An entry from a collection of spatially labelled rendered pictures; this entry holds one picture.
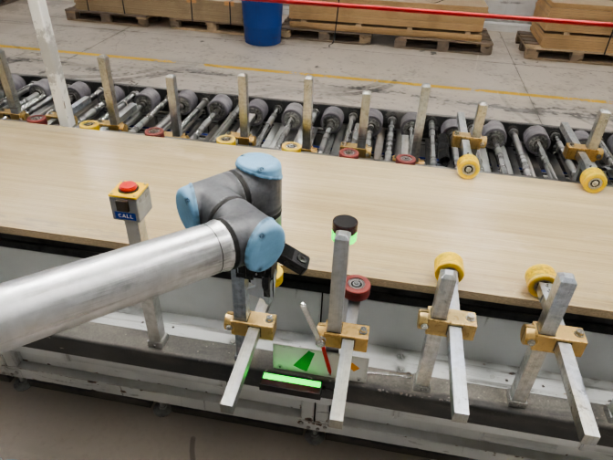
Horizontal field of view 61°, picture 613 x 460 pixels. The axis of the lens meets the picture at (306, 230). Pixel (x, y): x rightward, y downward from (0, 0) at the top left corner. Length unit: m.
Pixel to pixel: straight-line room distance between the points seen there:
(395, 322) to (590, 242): 0.68
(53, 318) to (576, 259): 1.46
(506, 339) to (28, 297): 1.31
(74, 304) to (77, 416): 1.68
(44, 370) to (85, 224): 0.81
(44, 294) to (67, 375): 1.61
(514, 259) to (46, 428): 1.86
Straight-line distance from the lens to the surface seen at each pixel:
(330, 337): 1.36
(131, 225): 1.32
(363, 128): 2.22
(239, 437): 2.21
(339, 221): 1.21
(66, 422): 2.41
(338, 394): 1.25
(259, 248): 0.84
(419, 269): 1.54
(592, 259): 1.80
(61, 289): 0.74
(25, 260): 1.95
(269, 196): 1.02
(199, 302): 1.72
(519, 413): 1.54
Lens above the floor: 1.85
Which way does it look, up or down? 35 degrees down
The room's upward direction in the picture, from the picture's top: 2 degrees clockwise
